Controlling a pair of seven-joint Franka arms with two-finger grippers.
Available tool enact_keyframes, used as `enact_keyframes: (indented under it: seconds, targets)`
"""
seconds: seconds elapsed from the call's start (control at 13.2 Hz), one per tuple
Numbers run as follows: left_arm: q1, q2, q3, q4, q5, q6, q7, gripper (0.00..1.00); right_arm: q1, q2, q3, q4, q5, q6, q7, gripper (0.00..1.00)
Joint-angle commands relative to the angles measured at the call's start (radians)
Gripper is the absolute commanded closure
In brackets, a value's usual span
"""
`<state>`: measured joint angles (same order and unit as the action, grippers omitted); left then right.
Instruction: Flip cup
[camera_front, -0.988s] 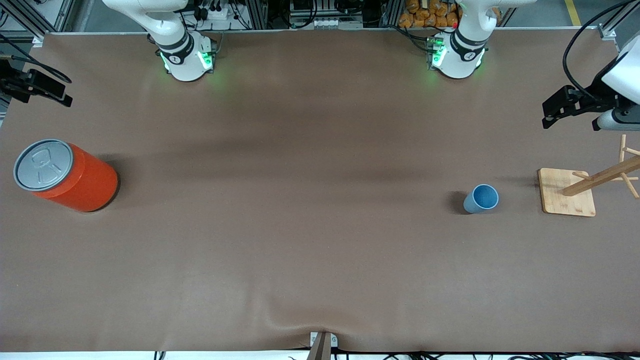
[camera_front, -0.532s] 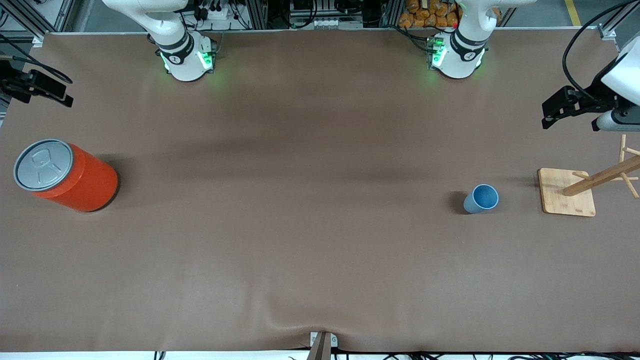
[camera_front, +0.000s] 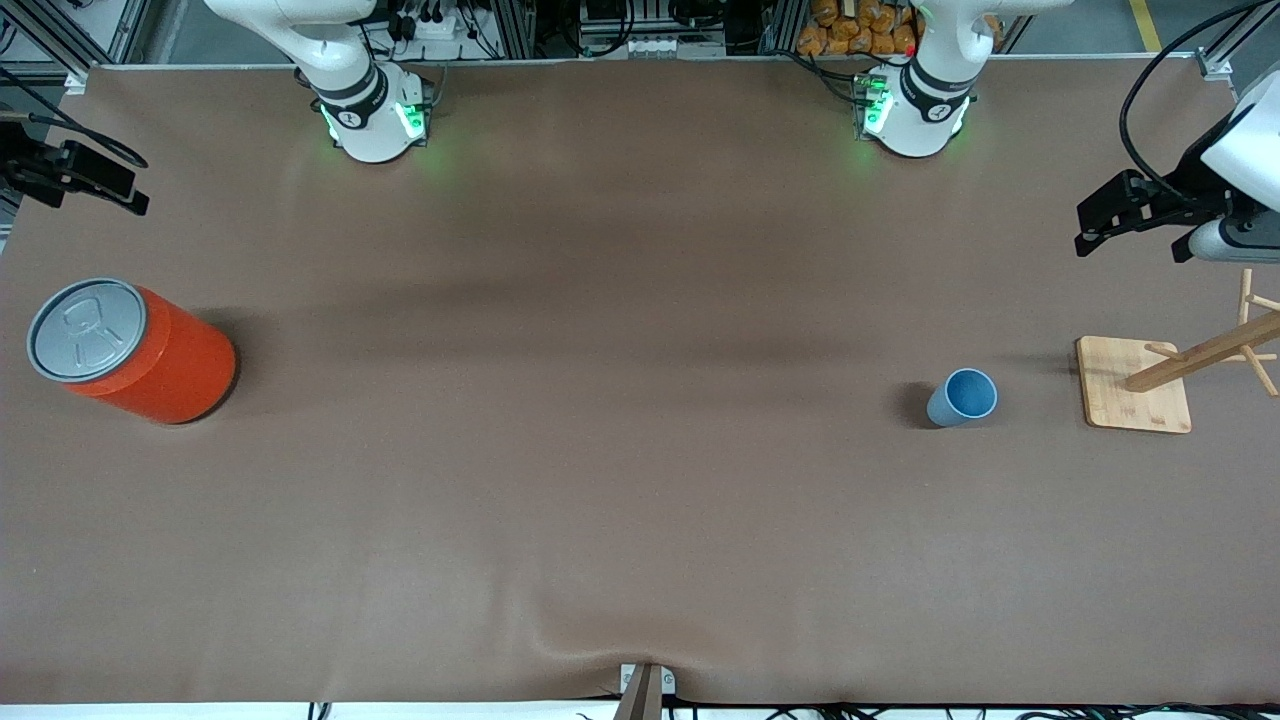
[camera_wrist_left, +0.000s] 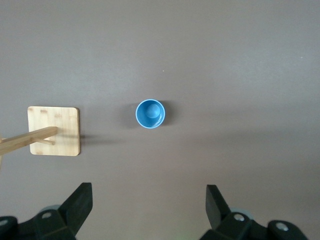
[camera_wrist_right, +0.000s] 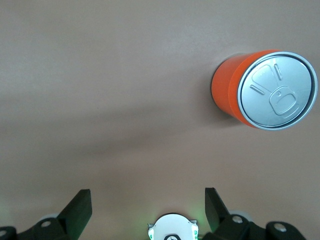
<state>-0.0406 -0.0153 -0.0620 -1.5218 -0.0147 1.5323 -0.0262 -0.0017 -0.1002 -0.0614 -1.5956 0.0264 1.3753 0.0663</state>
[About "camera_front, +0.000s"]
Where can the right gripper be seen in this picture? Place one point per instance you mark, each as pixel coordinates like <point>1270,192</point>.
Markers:
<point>22,166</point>

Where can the white table corner bracket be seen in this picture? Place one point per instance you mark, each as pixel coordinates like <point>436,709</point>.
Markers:
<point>1215,66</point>
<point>76,82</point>

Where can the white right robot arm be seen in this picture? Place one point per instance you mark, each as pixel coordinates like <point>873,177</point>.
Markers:
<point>365,120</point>

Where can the light blue plastic cup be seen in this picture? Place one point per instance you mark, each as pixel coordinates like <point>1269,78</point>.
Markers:
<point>950,410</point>

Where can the white power strip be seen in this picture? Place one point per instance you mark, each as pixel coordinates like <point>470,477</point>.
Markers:
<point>440,27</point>

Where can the brown table cloth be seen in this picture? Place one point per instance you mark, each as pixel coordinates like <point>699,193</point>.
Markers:
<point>640,550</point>

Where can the orange can with grey lid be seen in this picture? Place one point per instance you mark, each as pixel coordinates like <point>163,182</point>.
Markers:
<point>170,370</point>

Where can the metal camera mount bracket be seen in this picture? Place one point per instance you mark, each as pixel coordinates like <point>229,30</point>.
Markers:
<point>646,690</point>

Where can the wooden cup rack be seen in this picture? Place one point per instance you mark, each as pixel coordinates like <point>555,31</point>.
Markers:
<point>1135,390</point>

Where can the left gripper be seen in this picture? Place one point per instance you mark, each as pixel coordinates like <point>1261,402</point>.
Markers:
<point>1189,183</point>

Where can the bag of orange snacks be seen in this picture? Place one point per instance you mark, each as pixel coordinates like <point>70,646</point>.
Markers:
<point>850,30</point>

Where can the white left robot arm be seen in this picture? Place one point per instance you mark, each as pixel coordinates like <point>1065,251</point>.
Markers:
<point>915,120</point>

